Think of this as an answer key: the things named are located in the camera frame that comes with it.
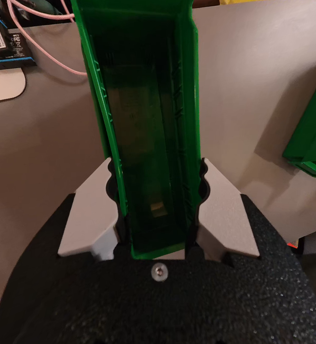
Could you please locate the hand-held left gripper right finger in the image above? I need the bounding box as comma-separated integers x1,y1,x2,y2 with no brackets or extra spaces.
186,158,260,261

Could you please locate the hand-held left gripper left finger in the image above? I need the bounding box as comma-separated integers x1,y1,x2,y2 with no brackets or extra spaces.
57,157,126,260

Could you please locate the green plastic bin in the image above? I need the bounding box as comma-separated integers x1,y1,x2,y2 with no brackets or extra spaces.
282,78,316,180
71,0,201,260

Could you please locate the yellow tape strip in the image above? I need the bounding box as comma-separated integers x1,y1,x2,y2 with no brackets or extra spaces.
218,0,255,6

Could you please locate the pink cable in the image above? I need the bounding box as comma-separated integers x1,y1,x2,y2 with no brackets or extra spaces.
6,0,87,76

